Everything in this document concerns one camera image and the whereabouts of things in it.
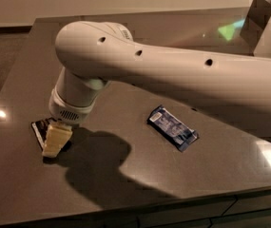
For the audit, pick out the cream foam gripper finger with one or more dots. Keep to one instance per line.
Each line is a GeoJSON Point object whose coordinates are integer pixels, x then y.
{"type": "Point", "coordinates": [58, 134]}

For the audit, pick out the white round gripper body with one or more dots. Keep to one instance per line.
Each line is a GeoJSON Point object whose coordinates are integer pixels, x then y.
{"type": "Point", "coordinates": [67, 110]}

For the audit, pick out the black chocolate rxbar wrapper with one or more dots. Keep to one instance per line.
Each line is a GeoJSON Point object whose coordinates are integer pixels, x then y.
{"type": "Point", "coordinates": [40, 130]}

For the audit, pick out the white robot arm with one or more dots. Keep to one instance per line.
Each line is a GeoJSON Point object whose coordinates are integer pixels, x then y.
{"type": "Point", "coordinates": [234, 89]}

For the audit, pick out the blue blueberry rxbar wrapper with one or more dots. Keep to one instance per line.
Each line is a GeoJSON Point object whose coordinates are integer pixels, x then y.
{"type": "Point", "coordinates": [175, 131]}

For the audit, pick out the dark grey box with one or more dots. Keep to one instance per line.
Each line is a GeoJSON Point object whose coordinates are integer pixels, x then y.
{"type": "Point", "coordinates": [256, 20]}

